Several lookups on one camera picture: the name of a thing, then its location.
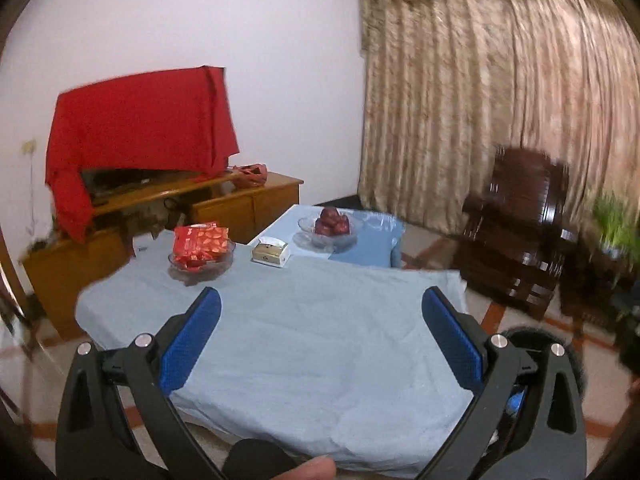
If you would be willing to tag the dark wooden armchair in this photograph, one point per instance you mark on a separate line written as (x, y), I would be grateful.
(520, 235)

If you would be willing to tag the grey-blue tablecloth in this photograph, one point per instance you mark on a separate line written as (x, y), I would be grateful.
(310, 340)

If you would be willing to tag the bin with black bag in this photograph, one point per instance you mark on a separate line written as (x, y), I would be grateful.
(527, 336)

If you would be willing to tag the glass snack bowl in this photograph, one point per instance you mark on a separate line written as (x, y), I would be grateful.
(220, 260)

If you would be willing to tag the red cloth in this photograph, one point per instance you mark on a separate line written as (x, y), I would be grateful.
(140, 120)

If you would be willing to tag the tissue box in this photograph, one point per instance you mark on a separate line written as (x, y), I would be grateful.
(270, 252)

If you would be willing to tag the pile of red apples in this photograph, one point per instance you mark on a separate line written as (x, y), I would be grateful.
(332, 222)

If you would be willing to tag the wooden cabinet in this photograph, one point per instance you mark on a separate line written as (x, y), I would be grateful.
(235, 210)

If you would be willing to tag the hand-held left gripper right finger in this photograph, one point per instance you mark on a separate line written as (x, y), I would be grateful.
(452, 345)

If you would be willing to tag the glass fruit bowl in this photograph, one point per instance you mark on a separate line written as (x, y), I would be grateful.
(345, 240)

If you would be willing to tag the black television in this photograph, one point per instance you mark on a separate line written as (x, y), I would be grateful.
(125, 182)

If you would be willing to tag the person's left hand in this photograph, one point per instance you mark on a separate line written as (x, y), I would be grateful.
(312, 469)

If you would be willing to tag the green potted plant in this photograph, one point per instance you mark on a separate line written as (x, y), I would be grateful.
(615, 225)

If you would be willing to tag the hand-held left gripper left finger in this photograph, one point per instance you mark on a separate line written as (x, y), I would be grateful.
(192, 340)

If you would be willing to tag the beige patterned curtain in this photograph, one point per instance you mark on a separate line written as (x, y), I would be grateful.
(475, 110)

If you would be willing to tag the red bag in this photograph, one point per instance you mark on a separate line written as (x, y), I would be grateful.
(250, 175)

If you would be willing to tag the light blue table cover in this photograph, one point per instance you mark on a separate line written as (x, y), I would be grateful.
(380, 240)

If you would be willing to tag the red snack packets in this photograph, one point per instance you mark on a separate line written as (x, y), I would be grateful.
(200, 242)

